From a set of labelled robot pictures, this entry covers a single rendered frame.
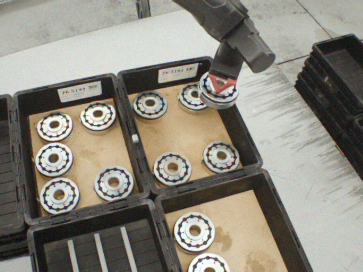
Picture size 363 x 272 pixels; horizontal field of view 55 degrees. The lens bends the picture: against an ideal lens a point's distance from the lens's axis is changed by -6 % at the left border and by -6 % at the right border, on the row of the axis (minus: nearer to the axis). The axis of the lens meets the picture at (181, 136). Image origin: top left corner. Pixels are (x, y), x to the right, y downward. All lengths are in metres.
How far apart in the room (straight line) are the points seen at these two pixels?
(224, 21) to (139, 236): 0.55
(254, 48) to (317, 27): 2.32
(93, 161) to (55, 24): 1.80
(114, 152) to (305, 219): 0.62
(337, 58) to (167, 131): 1.21
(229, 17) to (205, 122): 0.47
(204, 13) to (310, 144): 0.80
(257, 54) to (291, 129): 0.66
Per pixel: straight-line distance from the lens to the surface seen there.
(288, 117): 1.37
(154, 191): 0.87
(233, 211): 0.99
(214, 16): 0.67
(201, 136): 1.08
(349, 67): 2.03
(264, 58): 0.73
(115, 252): 0.93
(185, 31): 1.56
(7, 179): 1.06
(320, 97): 1.93
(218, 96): 0.90
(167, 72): 1.11
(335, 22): 3.17
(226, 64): 0.83
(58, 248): 0.95
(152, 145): 1.04
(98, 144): 1.05
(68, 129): 1.05
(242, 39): 0.73
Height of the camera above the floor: 1.73
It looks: 57 degrees down
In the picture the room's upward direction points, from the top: 10 degrees clockwise
